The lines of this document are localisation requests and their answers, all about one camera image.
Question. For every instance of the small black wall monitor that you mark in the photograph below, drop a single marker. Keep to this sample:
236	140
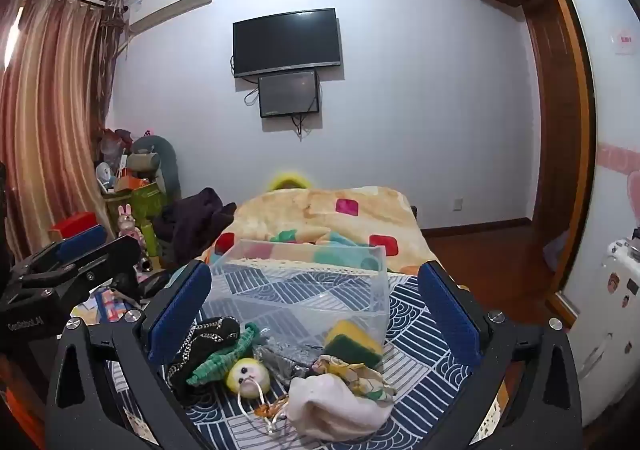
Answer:
289	94

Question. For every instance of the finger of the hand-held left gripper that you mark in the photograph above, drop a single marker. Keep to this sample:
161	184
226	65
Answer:
100	257
80	238

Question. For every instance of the yellow plush ball toy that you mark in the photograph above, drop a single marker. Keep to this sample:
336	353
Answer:
250	376

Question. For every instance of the white appliance with stickers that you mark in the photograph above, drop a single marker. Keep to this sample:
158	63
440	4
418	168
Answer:
615	310

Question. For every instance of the brown wooden door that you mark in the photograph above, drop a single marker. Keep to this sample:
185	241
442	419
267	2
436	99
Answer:
545	130

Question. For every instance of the brown striped curtain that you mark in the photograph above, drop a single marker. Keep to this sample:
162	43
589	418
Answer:
50	105

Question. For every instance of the green storage box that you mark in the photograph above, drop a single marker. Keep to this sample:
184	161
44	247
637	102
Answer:
145	202

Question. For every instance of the yellow and green sponge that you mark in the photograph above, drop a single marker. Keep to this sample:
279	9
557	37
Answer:
352	345

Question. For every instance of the pile of papers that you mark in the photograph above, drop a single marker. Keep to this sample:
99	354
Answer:
107	305

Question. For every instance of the grey glitter cloth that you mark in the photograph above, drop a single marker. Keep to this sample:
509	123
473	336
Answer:
285	361

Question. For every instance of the white air conditioner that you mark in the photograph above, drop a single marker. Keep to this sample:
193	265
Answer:
170	2

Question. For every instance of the red box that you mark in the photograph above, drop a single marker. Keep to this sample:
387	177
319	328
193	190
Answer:
72	225

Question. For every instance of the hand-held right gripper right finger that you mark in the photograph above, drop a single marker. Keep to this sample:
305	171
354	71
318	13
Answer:
450	315

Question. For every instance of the orange printed blanket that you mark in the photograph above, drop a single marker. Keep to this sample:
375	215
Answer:
310	210

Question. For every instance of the green bottle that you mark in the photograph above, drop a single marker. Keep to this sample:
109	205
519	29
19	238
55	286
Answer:
150	240

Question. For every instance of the patterned fabric pouch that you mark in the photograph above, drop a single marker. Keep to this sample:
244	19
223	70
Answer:
350	375

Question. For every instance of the olive roll cushion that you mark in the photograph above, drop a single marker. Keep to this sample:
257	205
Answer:
143	162

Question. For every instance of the pink square wardrobe sticker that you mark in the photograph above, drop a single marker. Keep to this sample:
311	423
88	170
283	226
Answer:
623	41

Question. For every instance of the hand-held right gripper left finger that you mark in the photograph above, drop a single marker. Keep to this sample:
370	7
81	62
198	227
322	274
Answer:
180	315

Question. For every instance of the navy patterned bed sheet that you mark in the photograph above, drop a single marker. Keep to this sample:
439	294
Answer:
430	380

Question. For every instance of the small white fan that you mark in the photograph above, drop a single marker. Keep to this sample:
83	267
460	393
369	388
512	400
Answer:
103	175

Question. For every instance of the green knitted toy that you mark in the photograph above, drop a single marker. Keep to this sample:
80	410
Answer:
220	362

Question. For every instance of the dark clothing pile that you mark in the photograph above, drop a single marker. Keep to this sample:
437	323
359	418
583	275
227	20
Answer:
195	220

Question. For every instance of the pink rabbit figure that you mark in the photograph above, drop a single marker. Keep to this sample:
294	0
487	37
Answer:
127	227

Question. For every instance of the yellow hoop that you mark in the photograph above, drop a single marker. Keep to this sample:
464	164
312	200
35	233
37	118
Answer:
287	178

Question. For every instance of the wall-mounted black television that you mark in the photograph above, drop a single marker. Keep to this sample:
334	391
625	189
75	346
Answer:
287	42

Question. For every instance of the white sliding wardrobe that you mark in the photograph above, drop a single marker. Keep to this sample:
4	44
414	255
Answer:
610	105

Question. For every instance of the clear plastic storage box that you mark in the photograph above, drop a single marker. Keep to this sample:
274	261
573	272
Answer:
300	290

